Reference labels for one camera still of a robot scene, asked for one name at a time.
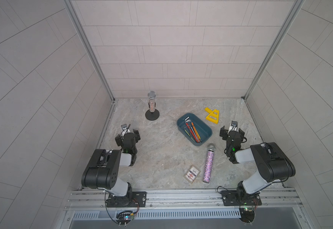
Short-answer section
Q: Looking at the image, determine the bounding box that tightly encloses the orange hex key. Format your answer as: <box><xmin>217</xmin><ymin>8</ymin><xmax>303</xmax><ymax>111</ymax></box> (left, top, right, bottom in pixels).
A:
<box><xmin>191</xmin><ymin>122</ymin><xmax>201</xmax><ymax>143</ymax></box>

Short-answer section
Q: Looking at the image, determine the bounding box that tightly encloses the red hex key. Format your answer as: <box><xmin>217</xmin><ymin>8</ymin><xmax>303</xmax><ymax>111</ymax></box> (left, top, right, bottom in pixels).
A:
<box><xmin>185</xmin><ymin>116</ymin><xmax>200</xmax><ymax>143</ymax></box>

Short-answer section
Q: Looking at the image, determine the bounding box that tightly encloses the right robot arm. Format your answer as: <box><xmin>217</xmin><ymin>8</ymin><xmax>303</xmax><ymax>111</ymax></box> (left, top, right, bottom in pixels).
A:
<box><xmin>220</xmin><ymin>127</ymin><xmax>296</xmax><ymax>207</ymax></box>

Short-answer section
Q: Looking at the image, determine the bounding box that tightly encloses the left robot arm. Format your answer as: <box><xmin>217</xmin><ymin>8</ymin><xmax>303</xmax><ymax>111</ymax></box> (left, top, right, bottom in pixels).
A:
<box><xmin>81</xmin><ymin>125</ymin><xmax>141</xmax><ymax>207</ymax></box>

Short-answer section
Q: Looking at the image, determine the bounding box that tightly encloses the teal storage box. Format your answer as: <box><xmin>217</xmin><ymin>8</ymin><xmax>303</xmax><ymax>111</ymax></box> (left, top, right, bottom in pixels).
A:
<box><xmin>177</xmin><ymin>113</ymin><xmax>213</xmax><ymax>146</ymax></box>

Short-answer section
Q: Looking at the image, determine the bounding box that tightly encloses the yellow plastic triangle stand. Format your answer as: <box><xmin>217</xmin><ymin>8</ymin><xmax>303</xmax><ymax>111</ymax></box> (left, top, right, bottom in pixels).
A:
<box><xmin>205</xmin><ymin>107</ymin><xmax>219</xmax><ymax>124</ymax></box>

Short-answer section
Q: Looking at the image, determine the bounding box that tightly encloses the purple glitter microphone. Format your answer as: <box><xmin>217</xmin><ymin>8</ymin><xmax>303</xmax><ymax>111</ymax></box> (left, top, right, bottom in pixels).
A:
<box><xmin>203</xmin><ymin>143</ymin><xmax>216</xmax><ymax>183</ymax></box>

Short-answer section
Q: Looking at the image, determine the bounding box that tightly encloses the microphone on black stand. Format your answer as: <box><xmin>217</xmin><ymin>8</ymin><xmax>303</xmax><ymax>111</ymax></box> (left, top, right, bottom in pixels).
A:
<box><xmin>145</xmin><ymin>91</ymin><xmax>160</xmax><ymax>121</ymax></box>

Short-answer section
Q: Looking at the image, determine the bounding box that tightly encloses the small card packet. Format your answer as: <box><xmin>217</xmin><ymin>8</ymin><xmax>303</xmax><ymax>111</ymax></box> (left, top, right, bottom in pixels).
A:
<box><xmin>184</xmin><ymin>165</ymin><xmax>200</xmax><ymax>183</ymax></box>

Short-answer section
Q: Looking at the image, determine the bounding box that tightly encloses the left controller board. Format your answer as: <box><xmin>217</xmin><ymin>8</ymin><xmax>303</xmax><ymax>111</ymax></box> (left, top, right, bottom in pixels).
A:
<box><xmin>116</xmin><ymin>210</ymin><xmax>136</xmax><ymax>227</ymax></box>

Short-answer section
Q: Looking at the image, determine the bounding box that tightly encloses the controller board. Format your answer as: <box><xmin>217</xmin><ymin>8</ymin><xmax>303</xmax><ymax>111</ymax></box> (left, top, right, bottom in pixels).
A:
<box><xmin>116</xmin><ymin>210</ymin><xmax>136</xmax><ymax>227</ymax></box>
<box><xmin>239</xmin><ymin>207</ymin><xmax>255</xmax><ymax>224</ymax></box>

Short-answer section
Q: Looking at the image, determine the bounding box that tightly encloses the right controller board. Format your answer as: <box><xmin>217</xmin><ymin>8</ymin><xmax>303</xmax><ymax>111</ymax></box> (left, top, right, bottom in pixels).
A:
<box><xmin>239</xmin><ymin>207</ymin><xmax>255</xmax><ymax>224</ymax></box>

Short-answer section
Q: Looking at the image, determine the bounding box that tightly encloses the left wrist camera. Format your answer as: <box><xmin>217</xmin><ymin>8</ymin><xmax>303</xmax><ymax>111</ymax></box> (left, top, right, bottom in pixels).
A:
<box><xmin>120</xmin><ymin>124</ymin><xmax>131</xmax><ymax>137</ymax></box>

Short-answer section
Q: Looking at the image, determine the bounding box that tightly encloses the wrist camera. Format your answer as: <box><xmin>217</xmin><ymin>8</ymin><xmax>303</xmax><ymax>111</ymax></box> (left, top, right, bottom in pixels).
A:
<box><xmin>228</xmin><ymin>120</ymin><xmax>238</xmax><ymax>133</ymax></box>
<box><xmin>120</xmin><ymin>124</ymin><xmax>131</xmax><ymax>137</ymax></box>

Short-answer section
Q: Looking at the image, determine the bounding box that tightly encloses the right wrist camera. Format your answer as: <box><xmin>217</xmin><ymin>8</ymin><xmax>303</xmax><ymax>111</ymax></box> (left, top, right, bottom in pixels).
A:
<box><xmin>228</xmin><ymin>120</ymin><xmax>238</xmax><ymax>133</ymax></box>

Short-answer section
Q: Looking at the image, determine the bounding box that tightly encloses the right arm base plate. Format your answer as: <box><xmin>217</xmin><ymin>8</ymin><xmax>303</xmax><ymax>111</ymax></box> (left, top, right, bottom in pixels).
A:
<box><xmin>220</xmin><ymin>190</ymin><xmax>262</xmax><ymax>207</ymax></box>

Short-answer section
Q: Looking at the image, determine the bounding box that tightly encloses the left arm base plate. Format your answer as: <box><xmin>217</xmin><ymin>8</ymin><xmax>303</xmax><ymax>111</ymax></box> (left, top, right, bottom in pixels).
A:
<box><xmin>105</xmin><ymin>191</ymin><xmax>147</xmax><ymax>208</ymax></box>

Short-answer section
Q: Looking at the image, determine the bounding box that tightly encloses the aluminium front rail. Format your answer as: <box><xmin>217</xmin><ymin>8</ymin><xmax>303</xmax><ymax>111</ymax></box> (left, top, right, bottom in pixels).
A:
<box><xmin>64</xmin><ymin>188</ymin><xmax>303</xmax><ymax>211</ymax></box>

